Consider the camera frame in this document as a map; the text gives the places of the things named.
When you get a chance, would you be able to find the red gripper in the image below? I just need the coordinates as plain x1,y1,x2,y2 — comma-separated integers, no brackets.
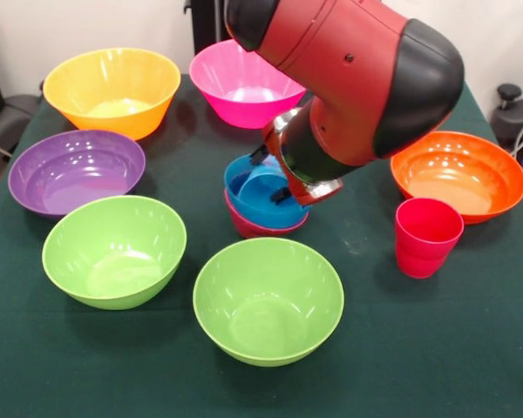
248,125,320,206

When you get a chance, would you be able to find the blue plastic cup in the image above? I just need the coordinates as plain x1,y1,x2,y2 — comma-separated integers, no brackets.
238,156,291,210

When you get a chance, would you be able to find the small blue plastic bowl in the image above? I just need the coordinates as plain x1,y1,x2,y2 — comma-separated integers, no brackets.
223,153,310,230

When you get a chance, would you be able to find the light green plastic bowl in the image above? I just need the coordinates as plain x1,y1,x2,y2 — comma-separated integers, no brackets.
41,194,187,312
193,237,345,367

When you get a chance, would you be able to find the small red plastic bowl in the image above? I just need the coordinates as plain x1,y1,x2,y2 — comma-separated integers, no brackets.
224,191,310,239

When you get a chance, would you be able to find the large pink plastic bowl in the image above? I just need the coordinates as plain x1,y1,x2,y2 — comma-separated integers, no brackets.
188,38,307,130

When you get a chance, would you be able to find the red plastic cup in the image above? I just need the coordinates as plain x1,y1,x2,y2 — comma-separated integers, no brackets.
394,196,465,280

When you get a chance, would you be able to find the shallow orange plastic bowl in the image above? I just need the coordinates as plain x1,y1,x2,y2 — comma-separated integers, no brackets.
390,131,523,226

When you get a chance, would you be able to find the large yellow-orange plastic bowl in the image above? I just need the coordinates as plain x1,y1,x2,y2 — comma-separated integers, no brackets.
42,47,182,142

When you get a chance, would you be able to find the shallow purple plastic bowl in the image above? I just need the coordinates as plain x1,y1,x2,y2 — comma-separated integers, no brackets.
8,129,146,218

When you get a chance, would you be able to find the dark green table cloth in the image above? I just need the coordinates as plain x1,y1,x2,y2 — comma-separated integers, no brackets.
0,72,523,418

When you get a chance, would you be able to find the black floor stand base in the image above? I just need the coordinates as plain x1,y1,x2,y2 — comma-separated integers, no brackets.
491,84,523,152

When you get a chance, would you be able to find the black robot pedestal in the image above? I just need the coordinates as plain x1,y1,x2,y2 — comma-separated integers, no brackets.
190,0,232,56

